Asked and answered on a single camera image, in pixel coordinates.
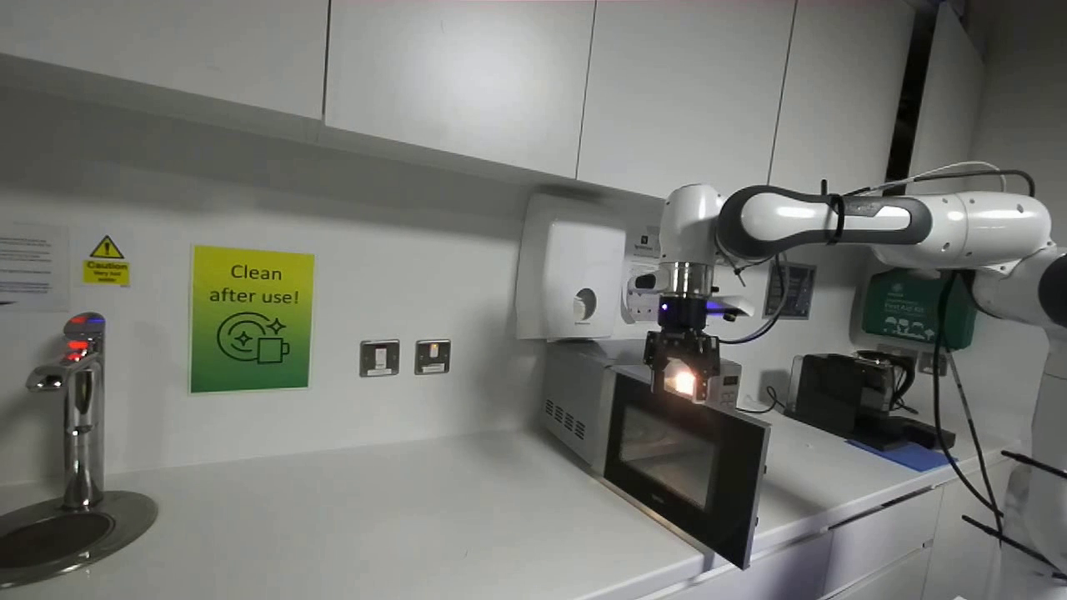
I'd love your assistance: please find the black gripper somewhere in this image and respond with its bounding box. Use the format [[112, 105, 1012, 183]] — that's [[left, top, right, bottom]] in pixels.
[[642, 324, 723, 400]]

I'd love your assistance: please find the black microwave door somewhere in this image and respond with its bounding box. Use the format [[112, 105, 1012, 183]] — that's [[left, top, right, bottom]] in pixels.
[[601, 365, 775, 574]]

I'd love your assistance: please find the white upper cabinet door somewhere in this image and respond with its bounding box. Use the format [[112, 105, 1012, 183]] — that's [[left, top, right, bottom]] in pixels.
[[0, 0, 334, 124], [759, 0, 921, 197], [574, 0, 799, 224], [897, 0, 986, 180], [319, 0, 601, 183]]

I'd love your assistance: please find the dark framed Christmas poster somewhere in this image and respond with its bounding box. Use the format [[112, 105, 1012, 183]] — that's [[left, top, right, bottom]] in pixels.
[[759, 261, 821, 324]]

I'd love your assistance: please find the white instruction sheet with logo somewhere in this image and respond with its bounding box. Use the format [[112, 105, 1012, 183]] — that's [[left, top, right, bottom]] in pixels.
[[619, 224, 669, 327]]

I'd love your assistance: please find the black coffee machine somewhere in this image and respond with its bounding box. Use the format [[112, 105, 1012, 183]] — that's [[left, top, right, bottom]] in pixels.
[[791, 351, 897, 439]]

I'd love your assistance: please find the white paper towel dispenser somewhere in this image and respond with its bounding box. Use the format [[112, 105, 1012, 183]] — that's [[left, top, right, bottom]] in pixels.
[[510, 194, 630, 351]]

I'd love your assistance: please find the green first aid box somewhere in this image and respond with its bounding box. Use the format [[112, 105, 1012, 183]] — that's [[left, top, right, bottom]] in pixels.
[[851, 265, 983, 352]]

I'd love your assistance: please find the blue mat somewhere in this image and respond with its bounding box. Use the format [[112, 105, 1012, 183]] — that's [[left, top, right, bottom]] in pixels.
[[847, 429, 959, 476]]

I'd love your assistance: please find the black flat stand base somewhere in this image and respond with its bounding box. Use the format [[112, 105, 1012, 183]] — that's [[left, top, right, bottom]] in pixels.
[[869, 410, 959, 453]]

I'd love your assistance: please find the white base cabinet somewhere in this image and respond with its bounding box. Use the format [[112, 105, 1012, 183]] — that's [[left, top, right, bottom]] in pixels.
[[630, 453, 1021, 600]]

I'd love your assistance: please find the green clean after use poster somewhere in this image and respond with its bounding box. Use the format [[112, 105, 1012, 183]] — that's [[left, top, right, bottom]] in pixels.
[[187, 244, 318, 397]]

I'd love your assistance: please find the yellow warning sign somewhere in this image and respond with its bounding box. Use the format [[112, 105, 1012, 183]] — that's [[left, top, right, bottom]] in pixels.
[[78, 229, 133, 292]]

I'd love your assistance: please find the chrome hot water tap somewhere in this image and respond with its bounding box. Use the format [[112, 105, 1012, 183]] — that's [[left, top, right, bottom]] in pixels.
[[24, 311, 109, 517]]

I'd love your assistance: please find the round metal drip tray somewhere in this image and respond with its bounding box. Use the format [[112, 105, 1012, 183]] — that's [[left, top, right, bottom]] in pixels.
[[0, 491, 161, 594]]

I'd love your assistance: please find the white text notice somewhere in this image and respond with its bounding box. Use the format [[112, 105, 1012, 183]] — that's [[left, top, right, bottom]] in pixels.
[[0, 224, 73, 315]]

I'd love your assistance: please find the steel double wall socket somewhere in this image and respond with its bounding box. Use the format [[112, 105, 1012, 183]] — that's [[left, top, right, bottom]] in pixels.
[[756, 365, 798, 410]]

